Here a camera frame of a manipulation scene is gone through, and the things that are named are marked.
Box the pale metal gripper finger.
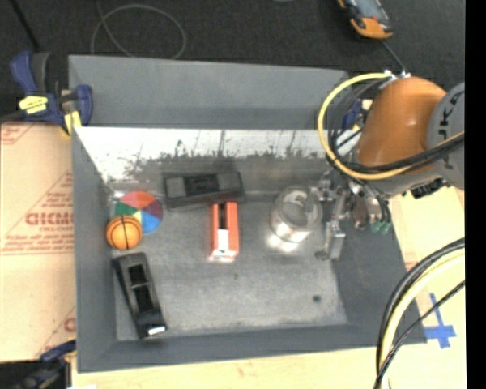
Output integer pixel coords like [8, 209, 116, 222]
[314, 221, 347, 262]
[305, 178, 335, 219]

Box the clear glass jar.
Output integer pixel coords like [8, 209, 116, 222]
[268, 185, 324, 254]

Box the orange and white stapler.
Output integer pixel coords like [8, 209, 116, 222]
[207, 200, 241, 263]

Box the grey metal bin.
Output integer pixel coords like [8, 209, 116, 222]
[67, 54, 427, 373]

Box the dark flat block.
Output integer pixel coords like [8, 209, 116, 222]
[161, 170, 246, 211]

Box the multicoloured ball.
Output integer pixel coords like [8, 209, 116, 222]
[113, 190, 164, 235]

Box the black tape dispenser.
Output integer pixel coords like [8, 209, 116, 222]
[110, 251, 168, 340]

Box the orange toy basketball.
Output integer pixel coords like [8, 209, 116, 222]
[105, 215, 144, 251]

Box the brown cardboard board red print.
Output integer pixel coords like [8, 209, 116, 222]
[0, 121, 79, 365]

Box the black cylinder on white bracket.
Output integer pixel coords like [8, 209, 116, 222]
[410, 178, 447, 199]

